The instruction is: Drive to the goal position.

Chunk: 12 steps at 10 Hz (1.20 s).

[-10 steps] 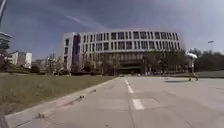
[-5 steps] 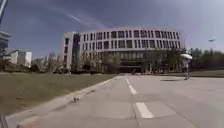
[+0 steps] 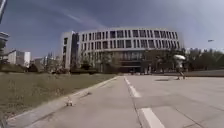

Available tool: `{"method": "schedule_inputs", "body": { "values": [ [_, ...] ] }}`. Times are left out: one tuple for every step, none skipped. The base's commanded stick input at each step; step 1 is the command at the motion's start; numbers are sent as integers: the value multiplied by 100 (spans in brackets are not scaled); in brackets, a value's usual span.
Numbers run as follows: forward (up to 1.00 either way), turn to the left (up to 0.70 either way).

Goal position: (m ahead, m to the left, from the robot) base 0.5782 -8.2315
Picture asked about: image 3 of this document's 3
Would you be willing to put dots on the large white building with windows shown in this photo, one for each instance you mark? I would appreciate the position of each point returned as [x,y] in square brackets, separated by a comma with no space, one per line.
[133,41]

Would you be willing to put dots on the row of thin bare trees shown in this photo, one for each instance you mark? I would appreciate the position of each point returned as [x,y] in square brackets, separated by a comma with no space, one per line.
[150,61]

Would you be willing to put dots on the grey concrete pavement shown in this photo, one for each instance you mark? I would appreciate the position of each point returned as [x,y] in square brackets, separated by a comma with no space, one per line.
[106,106]

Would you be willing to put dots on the small pale object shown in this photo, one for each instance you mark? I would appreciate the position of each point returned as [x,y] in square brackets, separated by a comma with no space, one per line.
[69,102]

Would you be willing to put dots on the white painted line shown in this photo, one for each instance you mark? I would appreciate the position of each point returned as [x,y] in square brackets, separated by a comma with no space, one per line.
[151,119]

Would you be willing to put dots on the person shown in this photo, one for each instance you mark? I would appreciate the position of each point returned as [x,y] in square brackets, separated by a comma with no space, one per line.
[180,66]

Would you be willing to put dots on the pale concrete kerb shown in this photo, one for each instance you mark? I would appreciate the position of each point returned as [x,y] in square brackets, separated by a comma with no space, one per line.
[50,106]

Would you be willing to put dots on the dry grass patch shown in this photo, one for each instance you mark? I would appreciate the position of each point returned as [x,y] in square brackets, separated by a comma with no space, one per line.
[36,88]

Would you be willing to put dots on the row of dark green trees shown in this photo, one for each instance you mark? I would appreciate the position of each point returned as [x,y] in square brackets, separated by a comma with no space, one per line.
[206,60]

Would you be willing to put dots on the row of green bushes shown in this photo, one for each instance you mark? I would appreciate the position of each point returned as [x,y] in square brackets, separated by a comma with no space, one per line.
[16,68]

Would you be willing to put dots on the low planted verge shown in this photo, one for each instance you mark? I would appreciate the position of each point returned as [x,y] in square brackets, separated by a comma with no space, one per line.
[208,73]

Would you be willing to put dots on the grey striped glass building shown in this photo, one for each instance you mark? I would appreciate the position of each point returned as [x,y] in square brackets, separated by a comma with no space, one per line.
[3,38]

